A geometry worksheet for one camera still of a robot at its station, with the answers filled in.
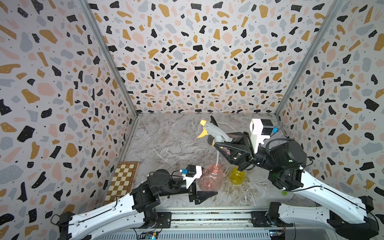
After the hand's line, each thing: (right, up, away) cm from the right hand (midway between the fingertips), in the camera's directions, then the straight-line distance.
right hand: (220, 143), depth 39 cm
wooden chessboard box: (-49, -26, +44) cm, 71 cm away
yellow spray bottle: (+16, -25, +49) cm, 58 cm away
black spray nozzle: (+2, +8, +53) cm, 53 cm away
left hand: (0, -16, +15) cm, 22 cm away
